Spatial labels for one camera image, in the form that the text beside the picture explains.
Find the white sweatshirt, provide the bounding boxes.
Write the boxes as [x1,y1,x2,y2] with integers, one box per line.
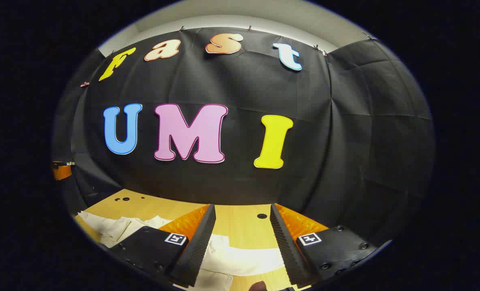
[78,210,285,291]

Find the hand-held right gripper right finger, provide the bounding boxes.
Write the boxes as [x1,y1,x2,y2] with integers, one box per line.
[269,203,382,289]

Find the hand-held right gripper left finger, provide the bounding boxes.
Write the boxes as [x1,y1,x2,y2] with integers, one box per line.
[110,204,217,288]

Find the black backdrop cloth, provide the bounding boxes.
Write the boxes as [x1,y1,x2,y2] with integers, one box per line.
[52,26,436,247]

